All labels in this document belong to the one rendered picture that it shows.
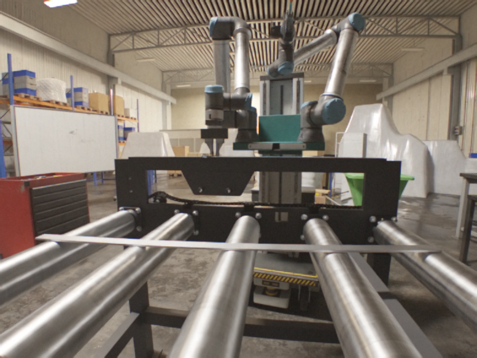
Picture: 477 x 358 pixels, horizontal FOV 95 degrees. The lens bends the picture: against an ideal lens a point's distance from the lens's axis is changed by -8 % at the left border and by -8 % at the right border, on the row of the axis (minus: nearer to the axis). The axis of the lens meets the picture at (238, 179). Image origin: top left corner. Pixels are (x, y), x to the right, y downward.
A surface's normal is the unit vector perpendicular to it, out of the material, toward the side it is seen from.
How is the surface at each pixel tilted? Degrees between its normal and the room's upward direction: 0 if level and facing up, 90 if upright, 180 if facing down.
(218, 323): 20
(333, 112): 95
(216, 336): 25
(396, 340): 3
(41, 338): 42
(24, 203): 90
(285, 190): 90
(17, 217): 90
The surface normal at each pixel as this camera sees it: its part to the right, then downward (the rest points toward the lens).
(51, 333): 0.73, -0.65
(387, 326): 0.05, -0.99
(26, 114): 0.84, 0.07
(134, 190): -0.14, 0.12
